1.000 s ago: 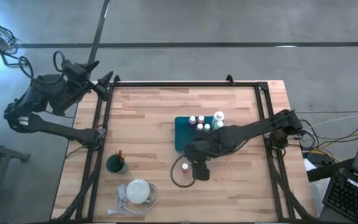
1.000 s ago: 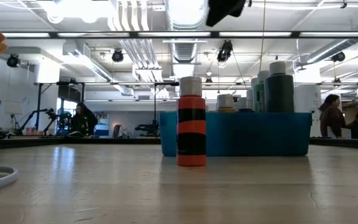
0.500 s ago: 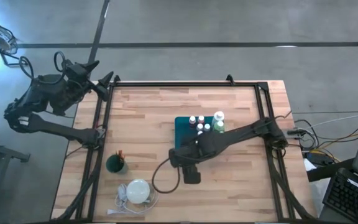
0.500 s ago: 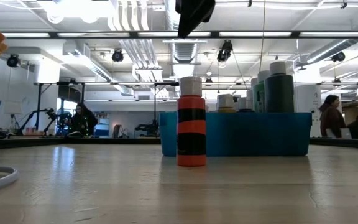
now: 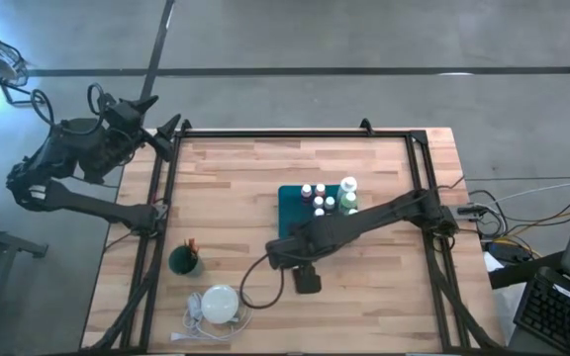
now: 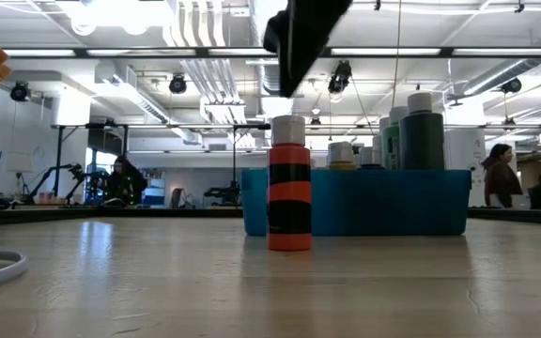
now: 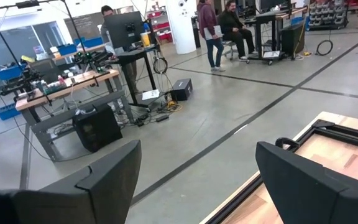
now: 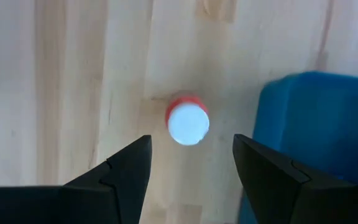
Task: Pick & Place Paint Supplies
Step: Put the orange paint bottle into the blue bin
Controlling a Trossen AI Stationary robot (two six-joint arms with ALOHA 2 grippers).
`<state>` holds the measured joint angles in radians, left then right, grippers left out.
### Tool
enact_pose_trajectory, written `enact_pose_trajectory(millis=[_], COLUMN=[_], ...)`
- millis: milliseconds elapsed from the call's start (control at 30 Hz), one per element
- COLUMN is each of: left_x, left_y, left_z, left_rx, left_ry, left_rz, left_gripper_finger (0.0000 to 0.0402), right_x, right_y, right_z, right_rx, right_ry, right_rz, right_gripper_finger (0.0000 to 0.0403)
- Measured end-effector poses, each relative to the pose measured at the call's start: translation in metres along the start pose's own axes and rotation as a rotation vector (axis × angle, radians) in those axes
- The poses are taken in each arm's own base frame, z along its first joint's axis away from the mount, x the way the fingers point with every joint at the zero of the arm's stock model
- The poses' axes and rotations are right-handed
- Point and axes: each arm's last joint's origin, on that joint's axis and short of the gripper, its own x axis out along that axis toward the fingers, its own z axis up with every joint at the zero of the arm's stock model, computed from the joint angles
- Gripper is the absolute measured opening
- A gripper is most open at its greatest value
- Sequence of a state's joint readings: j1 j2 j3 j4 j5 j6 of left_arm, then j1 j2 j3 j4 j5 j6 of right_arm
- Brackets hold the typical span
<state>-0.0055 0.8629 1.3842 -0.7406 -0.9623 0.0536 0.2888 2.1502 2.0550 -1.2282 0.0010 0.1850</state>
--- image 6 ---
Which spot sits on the large green paint bottle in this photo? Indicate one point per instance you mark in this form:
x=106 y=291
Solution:
x=391 y=145

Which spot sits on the black light stand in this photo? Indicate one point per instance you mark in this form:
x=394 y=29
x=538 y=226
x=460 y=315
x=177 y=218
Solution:
x=59 y=164

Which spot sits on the black overhead beam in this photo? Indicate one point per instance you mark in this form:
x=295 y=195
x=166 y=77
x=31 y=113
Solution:
x=158 y=52

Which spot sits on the small yellow ochre paint bottle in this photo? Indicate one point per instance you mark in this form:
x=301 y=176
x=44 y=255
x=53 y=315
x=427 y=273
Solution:
x=341 y=155

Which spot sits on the black aluminium table frame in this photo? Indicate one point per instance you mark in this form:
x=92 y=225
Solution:
x=111 y=213

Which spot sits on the small orange paint bottle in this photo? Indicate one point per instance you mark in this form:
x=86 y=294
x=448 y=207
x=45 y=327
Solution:
x=289 y=188

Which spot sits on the silver ventilation duct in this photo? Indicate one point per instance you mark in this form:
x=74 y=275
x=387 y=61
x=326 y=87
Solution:
x=261 y=75

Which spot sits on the black ceiling spotlight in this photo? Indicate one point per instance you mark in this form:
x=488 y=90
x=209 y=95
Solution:
x=340 y=82
x=511 y=85
x=19 y=91
x=177 y=84

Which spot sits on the white table lamp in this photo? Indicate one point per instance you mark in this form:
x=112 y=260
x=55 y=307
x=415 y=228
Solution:
x=18 y=162

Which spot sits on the black background robot arm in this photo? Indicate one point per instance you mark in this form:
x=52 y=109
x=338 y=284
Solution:
x=223 y=191
x=75 y=171

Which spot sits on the teal plastic bin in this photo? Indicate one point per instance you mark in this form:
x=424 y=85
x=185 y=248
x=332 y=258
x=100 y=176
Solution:
x=369 y=202

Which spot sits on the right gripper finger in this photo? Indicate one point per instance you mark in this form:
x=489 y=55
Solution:
x=313 y=28
x=284 y=37

